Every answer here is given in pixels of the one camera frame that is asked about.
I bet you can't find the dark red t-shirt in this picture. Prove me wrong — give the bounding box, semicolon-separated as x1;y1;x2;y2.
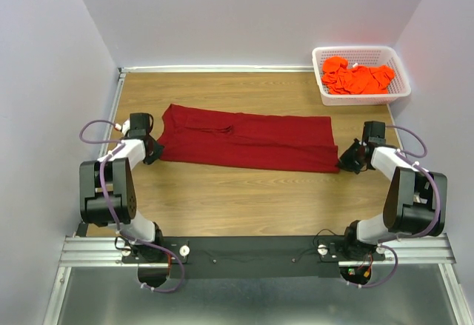
158;104;339;173

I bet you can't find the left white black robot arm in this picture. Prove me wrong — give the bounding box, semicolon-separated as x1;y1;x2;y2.
79;113;170;263

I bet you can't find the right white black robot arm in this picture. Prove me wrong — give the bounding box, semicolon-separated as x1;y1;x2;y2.
337;121;447;259

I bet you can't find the white plastic laundry basket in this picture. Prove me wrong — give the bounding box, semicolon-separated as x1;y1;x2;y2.
312;46;411;106

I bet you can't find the orange t-shirt in basket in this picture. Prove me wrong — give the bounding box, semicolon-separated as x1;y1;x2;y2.
321;56;395;95

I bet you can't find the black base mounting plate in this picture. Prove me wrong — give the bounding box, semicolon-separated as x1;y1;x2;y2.
114;233;385;286

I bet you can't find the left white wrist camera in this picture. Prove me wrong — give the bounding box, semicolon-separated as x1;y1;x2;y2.
114;119;130;135

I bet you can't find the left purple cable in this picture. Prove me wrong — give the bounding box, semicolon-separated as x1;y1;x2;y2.
79;119;185;293

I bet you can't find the purple cable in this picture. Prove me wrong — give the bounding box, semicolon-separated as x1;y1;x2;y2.
346;124;441;289
79;119;185;293

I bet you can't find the aluminium right side rail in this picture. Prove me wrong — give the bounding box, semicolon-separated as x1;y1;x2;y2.
387;103;433;234

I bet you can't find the aluminium rail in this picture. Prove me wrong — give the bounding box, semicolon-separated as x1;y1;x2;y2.
73;67;126;237
387;103;433;234
59;234;455;267
119;64;313;74

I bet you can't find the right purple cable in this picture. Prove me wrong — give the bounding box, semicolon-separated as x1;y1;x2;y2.
346;124;441;289

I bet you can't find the aluminium left side rail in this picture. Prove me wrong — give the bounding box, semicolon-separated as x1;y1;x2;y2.
73;67;126;237

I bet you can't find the aluminium back rail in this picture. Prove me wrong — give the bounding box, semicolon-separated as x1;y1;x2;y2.
119;64;313;74

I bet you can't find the aluminium front rail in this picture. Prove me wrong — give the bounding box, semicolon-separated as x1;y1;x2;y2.
59;234;455;267

